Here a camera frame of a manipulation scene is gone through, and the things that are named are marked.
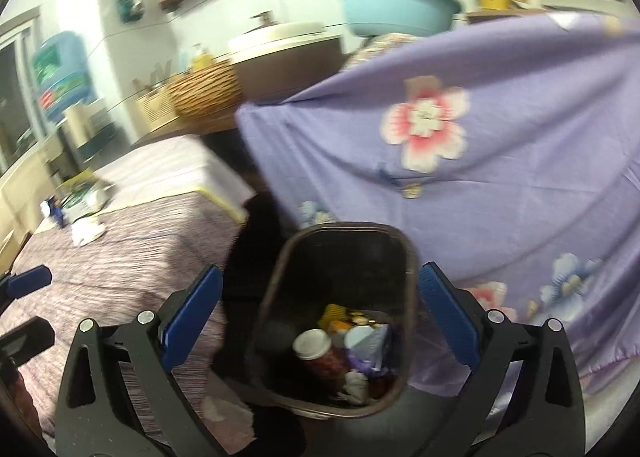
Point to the wicker wash basin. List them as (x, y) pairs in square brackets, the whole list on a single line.
[(205, 92)]

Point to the beige paper cup stack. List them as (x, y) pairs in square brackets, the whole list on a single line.
[(77, 129)]

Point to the beige utensil holder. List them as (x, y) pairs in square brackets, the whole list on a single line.
[(155, 112)]

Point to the yellow soap bottle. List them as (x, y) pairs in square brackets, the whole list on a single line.
[(204, 59)]

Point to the green wall pouch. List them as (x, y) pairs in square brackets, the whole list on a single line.
[(129, 2)]

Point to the green foil packet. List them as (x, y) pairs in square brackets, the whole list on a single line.
[(77, 199)]

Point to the red paper cup black lid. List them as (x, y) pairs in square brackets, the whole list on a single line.
[(312, 344)]

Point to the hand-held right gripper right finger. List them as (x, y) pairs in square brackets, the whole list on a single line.
[(447, 317)]

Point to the blue water jug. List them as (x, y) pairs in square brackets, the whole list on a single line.
[(62, 72)]

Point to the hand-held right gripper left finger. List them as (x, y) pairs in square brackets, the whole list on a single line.
[(192, 322)]

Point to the wooden sink counter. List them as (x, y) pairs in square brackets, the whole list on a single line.
[(200, 128)]

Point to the person's left forearm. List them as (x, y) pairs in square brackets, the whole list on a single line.
[(15, 407)]

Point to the white tissue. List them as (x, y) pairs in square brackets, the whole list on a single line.
[(357, 384), (87, 232)]

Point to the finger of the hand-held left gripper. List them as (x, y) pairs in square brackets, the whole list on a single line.
[(27, 337), (30, 282)]

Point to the brown tub with white lid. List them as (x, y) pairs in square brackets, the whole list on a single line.
[(290, 72)]

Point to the dark plastic trash bin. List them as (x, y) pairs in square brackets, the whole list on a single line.
[(310, 262)]

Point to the colourful snack packet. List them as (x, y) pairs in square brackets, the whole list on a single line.
[(365, 319)]

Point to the purple floral cloth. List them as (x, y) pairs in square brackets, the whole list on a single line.
[(525, 187)]

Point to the white framed sliding door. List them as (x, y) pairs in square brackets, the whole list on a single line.
[(15, 87)]

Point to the yellow foam net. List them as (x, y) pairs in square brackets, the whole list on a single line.
[(334, 314)]

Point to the brass faucet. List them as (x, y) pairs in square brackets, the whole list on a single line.
[(262, 19)]

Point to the dark green holder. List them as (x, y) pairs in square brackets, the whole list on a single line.
[(102, 142)]

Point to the orange foam net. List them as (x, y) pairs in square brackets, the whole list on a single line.
[(342, 325)]

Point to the light blue plastic basin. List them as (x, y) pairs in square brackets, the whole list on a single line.
[(395, 7)]

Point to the brown patterned cloth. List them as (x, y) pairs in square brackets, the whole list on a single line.
[(380, 47)]

